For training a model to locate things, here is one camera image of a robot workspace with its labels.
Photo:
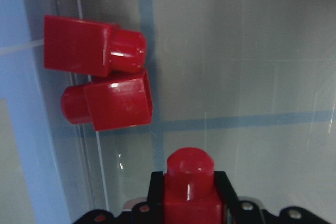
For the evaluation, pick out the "clear plastic storage box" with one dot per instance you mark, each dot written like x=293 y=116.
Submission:
x=251 y=82

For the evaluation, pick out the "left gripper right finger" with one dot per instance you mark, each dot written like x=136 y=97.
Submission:
x=227 y=195

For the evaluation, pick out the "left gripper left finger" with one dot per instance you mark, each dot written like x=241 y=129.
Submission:
x=155 y=197

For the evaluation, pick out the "red block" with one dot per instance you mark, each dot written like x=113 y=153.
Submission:
x=118 y=101
x=91 y=48
x=190 y=195

